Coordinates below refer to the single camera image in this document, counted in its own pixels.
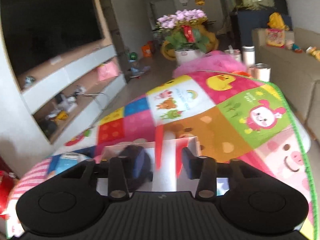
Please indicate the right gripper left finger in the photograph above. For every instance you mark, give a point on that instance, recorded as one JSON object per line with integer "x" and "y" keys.
{"x": 128, "y": 171}

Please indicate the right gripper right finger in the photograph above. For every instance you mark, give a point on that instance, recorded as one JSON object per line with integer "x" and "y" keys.
{"x": 203, "y": 168}

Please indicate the white red foam stick toy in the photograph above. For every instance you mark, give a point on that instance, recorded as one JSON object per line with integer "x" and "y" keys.
{"x": 168, "y": 160}

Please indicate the blue tissue pack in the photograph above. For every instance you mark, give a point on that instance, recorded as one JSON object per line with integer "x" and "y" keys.
{"x": 68, "y": 160}

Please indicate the pink cardboard box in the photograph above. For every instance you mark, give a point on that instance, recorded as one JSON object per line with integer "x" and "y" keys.
{"x": 184, "y": 183}

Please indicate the colourful cartoon play mat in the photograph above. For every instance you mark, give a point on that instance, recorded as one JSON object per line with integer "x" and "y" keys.
{"x": 231, "y": 115}

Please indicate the white wood TV cabinet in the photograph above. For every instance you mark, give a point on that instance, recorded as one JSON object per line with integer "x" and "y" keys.
{"x": 55, "y": 101}

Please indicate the pink gift bag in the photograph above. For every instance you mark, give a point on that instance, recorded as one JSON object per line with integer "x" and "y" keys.
{"x": 107, "y": 71}

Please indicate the orange paper bag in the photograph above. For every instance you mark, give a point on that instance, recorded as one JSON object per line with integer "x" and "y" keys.
{"x": 146, "y": 50}

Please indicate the white thermos cup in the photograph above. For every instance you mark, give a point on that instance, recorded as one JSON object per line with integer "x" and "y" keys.
{"x": 248, "y": 55}

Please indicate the yellow bear plush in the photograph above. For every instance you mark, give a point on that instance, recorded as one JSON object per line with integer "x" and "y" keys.
{"x": 205, "y": 41}

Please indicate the beige sofa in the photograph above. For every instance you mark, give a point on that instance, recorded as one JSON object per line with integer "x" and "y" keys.
{"x": 297, "y": 76}

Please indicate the purple orchid flower pot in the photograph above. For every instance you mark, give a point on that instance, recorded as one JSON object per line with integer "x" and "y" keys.
{"x": 184, "y": 19}

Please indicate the red cartoon gift bag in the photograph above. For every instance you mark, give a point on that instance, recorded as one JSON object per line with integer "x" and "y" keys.
{"x": 275, "y": 38}

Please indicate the yellow backpack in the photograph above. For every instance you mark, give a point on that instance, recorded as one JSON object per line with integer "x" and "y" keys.
{"x": 276, "y": 22}

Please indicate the dark fish tank cabinet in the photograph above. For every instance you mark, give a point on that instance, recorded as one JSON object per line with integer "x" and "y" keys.
{"x": 248, "y": 15}

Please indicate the black television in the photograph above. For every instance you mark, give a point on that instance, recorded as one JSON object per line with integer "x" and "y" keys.
{"x": 36, "y": 31}

